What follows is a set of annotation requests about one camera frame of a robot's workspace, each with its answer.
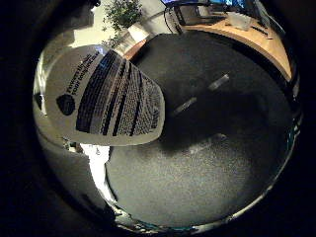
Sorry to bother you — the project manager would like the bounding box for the white spray bottle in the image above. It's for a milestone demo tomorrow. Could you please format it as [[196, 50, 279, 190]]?
[[43, 43, 167, 147]]

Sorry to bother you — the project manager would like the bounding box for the white cloth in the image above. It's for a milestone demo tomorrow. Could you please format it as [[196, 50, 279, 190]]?
[[79, 142, 117, 203]]

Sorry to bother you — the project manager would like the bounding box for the grey tape strip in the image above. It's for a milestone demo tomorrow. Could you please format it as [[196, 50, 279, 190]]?
[[172, 96, 198, 117], [206, 73, 231, 92]]

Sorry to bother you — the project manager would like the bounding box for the brown wooden plate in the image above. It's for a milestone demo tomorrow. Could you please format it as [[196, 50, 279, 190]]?
[[123, 39, 149, 61]]

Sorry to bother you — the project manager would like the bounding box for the green plant in white pot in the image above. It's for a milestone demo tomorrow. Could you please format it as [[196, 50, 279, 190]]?
[[101, 0, 153, 56]]

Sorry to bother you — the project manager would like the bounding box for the blue screen monitor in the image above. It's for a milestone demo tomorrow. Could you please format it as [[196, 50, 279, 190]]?
[[161, 0, 248, 9]]

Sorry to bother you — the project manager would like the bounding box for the light wooden desk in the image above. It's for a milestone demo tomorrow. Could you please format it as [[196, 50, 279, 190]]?
[[182, 14, 293, 82]]

